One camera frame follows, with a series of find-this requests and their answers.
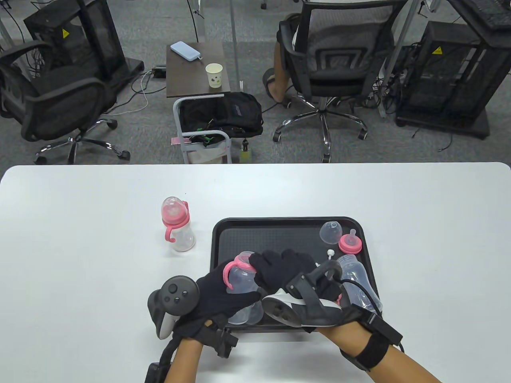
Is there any grey slanted desk leg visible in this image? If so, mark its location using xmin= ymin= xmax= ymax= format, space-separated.
xmin=379 ymin=0 xmax=424 ymax=119

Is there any person's left forearm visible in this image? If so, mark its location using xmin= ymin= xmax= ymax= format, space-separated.
xmin=163 ymin=337 xmax=205 ymax=383

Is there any brown side table white frame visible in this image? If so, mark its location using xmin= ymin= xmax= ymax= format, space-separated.
xmin=166 ymin=40 xmax=233 ymax=165

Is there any light blue power bank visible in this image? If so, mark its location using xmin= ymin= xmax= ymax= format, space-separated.
xmin=170 ymin=41 xmax=204 ymax=63

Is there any grey handheld controller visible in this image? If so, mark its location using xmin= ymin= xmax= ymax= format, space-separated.
xmin=148 ymin=276 xmax=200 ymax=340
xmin=261 ymin=267 xmax=345 ymax=330

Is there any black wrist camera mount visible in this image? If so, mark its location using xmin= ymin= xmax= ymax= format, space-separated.
xmin=199 ymin=315 xmax=239 ymax=359

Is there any white desk leg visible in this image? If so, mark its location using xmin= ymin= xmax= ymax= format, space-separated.
xmin=188 ymin=0 xmax=206 ymax=43

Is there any black sandal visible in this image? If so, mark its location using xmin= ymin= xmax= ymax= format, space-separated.
xmin=262 ymin=68 xmax=289 ymax=103

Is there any grey metal pole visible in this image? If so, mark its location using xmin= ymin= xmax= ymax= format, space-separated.
xmin=230 ymin=0 xmax=245 ymax=91

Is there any black mesh office chair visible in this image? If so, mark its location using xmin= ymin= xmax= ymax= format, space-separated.
xmin=273 ymin=0 xmax=408 ymax=164
xmin=0 ymin=40 xmax=131 ymax=165

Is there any black mesh equipment cabinet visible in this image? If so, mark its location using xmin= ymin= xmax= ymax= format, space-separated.
xmin=23 ymin=0 xmax=145 ymax=82
xmin=395 ymin=20 xmax=511 ymax=140

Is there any person's left hand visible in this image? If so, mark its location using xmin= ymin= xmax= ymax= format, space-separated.
xmin=173 ymin=263 xmax=266 ymax=340

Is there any pink collar with nipple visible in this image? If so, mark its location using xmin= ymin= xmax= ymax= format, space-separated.
xmin=339 ymin=229 xmax=362 ymax=255
xmin=161 ymin=207 xmax=189 ymax=227

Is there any black keyboard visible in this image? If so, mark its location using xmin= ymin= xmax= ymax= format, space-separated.
xmin=471 ymin=0 xmax=511 ymax=32

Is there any clear plastic baby bottle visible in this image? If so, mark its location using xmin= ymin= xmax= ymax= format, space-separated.
xmin=168 ymin=221 xmax=196 ymax=253
xmin=335 ymin=255 xmax=383 ymax=314
xmin=226 ymin=251 xmax=262 ymax=324

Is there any tangle of black cables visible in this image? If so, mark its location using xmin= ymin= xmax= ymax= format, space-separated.
xmin=359 ymin=60 xmax=414 ymax=114

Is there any black plastic tray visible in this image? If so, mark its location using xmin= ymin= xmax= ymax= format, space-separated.
xmin=210 ymin=217 xmax=383 ymax=334

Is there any black wrist strap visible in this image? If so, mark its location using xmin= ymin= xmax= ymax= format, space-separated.
xmin=339 ymin=334 xmax=390 ymax=373

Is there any white plastic bag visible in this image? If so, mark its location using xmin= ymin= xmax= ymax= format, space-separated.
xmin=187 ymin=140 xmax=225 ymax=164

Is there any black wrist battery box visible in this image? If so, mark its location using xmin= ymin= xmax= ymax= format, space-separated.
xmin=357 ymin=308 xmax=404 ymax=348
xmin=144 ymin=362 xmax=171 ymax=383

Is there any black backpack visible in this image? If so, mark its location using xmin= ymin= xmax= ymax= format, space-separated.
xmin=178 ymin=92 xmax=264 ymax=139

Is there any clear dome bottle cap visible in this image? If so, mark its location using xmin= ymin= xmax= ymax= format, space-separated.
xmin=319 ymin=221 xmax=343 ymax=245
xmin=161 ymin=196 xmax=185 ymax=219
xmin=244 ymin=300 xmax=265 ymax=325

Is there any white paper cup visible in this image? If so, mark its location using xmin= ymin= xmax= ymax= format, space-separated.
xmin=205 ymin=63 xmax=223 ymax=89

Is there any person's right hand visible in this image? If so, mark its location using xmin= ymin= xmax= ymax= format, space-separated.
xmin=249 ymin=249 xmax=364 ymax=334

